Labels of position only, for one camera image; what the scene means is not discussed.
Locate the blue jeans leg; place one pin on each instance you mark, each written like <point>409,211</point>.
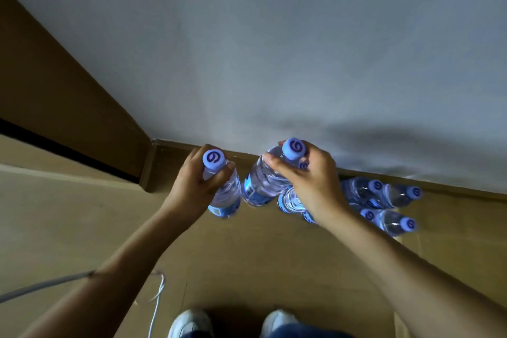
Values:
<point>309,332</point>

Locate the person's right forearm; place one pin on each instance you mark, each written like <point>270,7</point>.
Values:
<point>408,278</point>

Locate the person's left forearm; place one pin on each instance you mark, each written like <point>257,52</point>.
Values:
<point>115,282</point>

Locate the person's left hand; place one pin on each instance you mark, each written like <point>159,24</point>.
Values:
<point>189,187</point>

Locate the white left shoe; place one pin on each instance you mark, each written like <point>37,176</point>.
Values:
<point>191,325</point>

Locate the brown wooden door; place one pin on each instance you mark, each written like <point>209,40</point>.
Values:
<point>59,92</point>

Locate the person's right thumb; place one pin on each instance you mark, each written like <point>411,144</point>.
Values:
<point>279,165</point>

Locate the brown wooden baseboard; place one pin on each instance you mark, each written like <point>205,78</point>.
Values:
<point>455,187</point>

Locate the person's left thumb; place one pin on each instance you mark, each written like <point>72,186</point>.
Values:
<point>220,177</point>

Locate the white shoe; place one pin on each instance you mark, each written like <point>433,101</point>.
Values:
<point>191,325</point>
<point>277,322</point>

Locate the blue-capped water bottle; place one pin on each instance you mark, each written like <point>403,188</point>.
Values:
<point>227,195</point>
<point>261,183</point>

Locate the person's right hand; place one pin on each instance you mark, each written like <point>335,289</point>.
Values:
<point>317,183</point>

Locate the cluster of clear water bottles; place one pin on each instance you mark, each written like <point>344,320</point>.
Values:
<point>372,199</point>

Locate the white right shoe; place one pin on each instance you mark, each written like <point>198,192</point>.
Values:
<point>277,322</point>

